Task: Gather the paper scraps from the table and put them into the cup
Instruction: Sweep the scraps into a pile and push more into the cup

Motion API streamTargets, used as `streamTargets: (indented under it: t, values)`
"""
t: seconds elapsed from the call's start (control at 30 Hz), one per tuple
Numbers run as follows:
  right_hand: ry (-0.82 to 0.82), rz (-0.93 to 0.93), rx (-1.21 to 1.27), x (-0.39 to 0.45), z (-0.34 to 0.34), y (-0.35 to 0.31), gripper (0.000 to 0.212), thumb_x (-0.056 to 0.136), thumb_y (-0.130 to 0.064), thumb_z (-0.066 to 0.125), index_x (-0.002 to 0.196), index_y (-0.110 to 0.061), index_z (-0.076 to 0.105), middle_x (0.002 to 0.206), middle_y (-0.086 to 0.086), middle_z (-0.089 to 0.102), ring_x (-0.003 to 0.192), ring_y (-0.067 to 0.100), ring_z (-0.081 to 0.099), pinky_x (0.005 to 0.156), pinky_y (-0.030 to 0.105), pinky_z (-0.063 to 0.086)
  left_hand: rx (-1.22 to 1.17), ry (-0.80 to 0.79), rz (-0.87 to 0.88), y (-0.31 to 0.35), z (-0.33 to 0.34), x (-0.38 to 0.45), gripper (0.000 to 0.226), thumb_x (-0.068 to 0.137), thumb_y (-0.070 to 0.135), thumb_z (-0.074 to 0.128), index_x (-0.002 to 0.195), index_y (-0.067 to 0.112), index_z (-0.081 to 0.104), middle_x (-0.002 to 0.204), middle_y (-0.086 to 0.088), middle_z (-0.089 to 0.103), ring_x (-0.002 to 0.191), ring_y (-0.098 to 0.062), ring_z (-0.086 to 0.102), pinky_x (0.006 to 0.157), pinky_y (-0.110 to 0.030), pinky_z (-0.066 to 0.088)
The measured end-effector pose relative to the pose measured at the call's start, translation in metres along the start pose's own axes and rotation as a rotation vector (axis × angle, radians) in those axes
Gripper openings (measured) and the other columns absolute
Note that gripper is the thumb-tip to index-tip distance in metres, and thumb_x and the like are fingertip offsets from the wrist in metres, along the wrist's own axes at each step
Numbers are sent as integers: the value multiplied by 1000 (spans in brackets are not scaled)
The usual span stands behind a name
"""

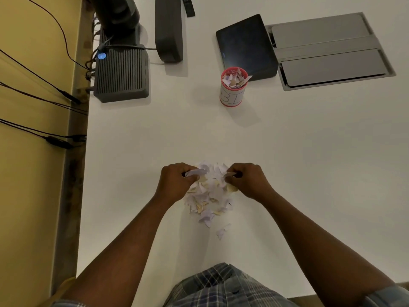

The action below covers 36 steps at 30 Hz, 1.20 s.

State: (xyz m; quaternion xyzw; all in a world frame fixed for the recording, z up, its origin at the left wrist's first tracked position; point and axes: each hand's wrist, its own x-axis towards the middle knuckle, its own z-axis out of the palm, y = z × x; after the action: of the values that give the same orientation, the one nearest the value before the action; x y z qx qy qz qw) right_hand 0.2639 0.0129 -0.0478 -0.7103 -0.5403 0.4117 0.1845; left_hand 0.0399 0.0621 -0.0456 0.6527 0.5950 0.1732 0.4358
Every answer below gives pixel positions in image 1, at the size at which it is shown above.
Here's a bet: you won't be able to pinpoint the person's right hand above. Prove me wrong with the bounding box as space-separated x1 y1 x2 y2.
224 162 276 203

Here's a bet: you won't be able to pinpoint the person's left hand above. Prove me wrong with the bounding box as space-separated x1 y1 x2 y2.
154 162 201 208

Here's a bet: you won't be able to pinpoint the pile of torn paper scraps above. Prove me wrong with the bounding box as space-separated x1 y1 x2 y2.
185 162 239 228

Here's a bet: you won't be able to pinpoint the person's left forearm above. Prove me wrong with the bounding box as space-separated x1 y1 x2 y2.
61 193 174 307

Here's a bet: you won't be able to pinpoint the person's right forearm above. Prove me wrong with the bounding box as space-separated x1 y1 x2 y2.
260 188 398 307

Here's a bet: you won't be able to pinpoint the black monitor arm base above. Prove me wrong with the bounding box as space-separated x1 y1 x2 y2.
87 0 141 46

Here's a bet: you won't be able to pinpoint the single torn paper scrap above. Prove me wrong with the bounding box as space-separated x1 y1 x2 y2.
216 223 231 241

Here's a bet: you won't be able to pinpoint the red-rimmed white paper cup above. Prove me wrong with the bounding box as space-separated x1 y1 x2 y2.
219 67 249 108

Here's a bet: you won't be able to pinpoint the paper scraps in cup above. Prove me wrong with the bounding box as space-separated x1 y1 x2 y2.
222 69 253 89

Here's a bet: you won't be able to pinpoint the plaid shirt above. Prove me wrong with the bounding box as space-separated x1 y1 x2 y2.
51 263 409 307

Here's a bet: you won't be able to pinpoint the dark grey ribbed router box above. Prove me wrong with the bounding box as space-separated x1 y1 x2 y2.
93 45 150 103

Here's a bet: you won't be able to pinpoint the black tablet device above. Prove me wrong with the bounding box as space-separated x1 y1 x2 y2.
216 14 279 81

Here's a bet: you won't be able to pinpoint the dark grey monitor stand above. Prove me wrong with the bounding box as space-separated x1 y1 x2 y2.
155 0 184 63

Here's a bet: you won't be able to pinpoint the black remote control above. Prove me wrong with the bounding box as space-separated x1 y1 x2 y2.
181 0 196 18

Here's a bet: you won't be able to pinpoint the black cable with adapter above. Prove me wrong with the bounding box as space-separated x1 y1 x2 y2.
0 119 87 150

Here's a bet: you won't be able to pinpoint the grey table cable hatch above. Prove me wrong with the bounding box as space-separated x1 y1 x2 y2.
265 12 397 92

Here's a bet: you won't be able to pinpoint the thin black cable pair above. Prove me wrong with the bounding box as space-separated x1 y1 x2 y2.
0 81 89 116

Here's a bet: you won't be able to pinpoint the black cable with plug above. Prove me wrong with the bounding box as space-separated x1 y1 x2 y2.
0 49 82 105

